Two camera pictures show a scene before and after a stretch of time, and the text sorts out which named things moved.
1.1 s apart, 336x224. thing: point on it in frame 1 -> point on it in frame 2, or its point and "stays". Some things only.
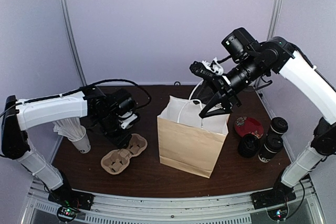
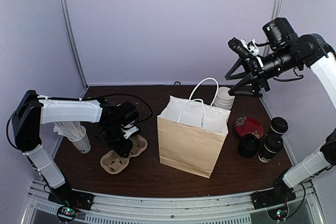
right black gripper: [221, 87] -> [260, 77]
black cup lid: [273, 143] stays
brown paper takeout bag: [189, 141] stays
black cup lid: [279, 125] stays
